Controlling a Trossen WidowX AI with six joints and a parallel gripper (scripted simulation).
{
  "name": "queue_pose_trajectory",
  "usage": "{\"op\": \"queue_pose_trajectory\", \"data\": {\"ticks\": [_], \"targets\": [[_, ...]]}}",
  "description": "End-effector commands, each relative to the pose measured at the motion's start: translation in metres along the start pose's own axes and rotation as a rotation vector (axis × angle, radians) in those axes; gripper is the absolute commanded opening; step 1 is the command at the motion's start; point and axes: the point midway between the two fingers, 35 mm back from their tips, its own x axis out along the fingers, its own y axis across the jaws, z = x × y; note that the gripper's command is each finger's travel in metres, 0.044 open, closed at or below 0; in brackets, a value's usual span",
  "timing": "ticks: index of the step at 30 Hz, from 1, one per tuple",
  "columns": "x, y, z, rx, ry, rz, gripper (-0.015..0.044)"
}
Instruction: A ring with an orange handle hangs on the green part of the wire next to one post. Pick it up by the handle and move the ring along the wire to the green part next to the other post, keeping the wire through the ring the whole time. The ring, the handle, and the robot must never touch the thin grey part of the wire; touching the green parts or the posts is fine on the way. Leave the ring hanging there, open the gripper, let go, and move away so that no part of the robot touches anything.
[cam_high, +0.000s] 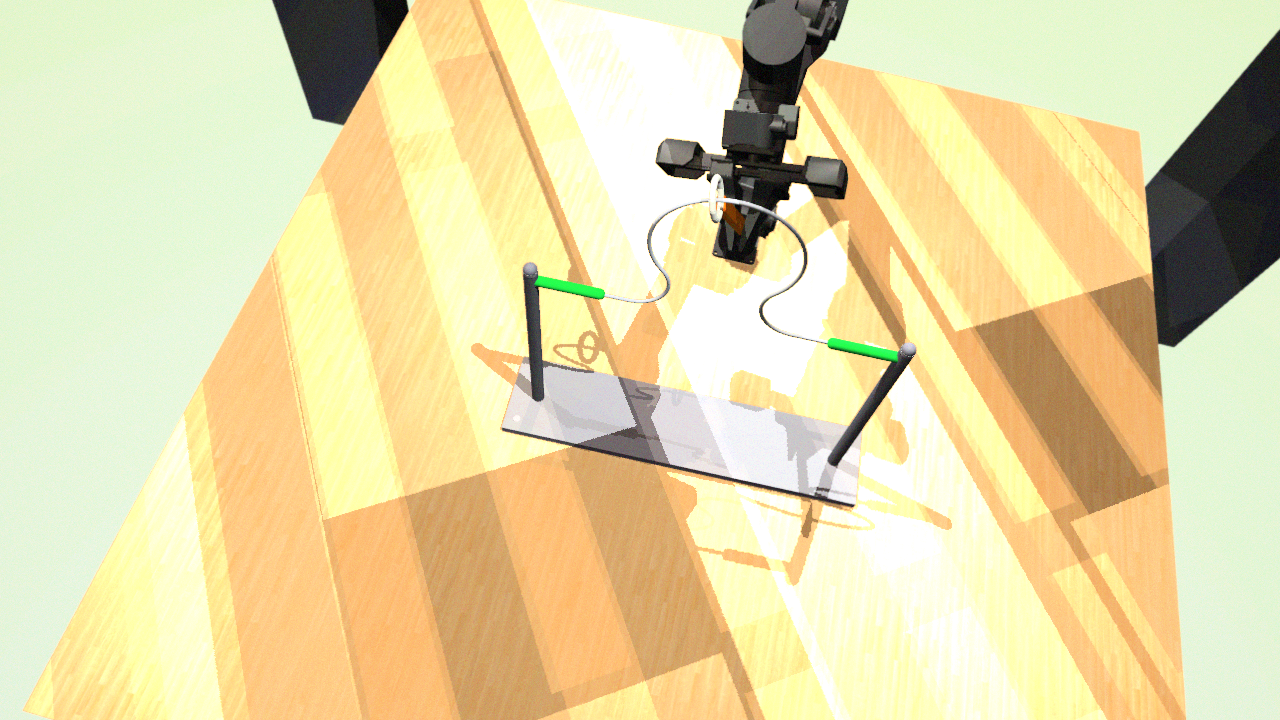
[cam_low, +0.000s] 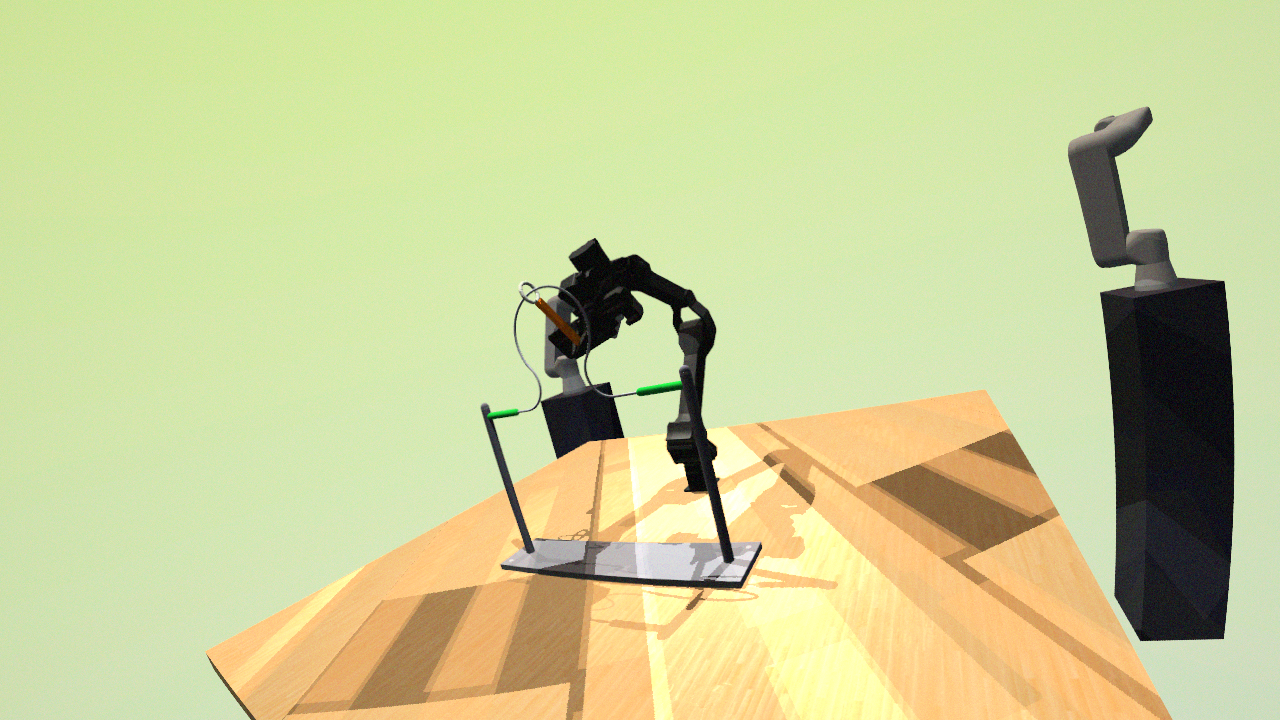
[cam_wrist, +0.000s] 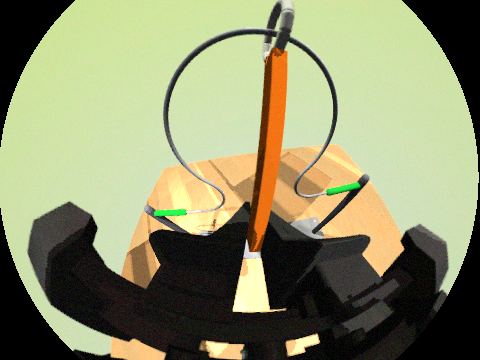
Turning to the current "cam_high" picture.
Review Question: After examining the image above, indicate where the orange-brown handle with grey loop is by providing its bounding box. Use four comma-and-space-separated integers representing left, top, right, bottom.
709, 174, 746, 234

